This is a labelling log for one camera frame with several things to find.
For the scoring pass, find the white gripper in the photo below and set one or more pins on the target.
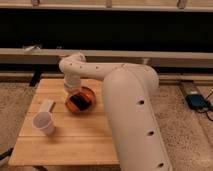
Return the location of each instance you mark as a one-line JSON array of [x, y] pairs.
[[71, 88]]

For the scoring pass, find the black eraser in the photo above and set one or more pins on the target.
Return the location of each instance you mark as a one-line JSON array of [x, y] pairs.
[[79, 101]]

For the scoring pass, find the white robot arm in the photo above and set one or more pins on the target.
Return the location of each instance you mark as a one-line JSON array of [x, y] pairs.
[[126, 90]]

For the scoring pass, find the orange bowl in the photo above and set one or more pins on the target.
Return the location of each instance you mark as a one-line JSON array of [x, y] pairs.
[[87, 94]]

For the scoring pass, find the white plastic cup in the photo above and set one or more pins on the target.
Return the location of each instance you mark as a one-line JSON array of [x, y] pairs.
[[43, 122]]

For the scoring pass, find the black power adapter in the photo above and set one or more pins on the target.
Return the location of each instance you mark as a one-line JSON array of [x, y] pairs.
[[196, 101]]

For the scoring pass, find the black table leg bracket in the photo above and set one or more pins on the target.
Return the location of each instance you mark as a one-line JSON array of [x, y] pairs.
[[36, 76]]

